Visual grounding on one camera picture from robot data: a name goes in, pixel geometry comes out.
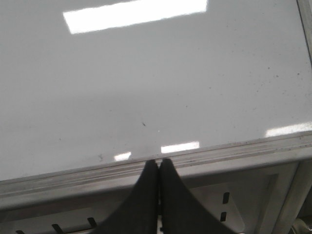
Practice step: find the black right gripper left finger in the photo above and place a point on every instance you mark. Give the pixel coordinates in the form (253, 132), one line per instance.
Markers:
(138, 213)

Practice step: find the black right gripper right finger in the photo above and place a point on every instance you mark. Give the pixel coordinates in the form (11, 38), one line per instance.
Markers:
(181, 212)

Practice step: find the grey whiteboard stand frame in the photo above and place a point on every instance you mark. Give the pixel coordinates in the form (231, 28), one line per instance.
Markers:
(249, 183)

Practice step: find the white whiteboard with aluminium frame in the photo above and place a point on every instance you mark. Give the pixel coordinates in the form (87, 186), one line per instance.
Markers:
(91, 88)

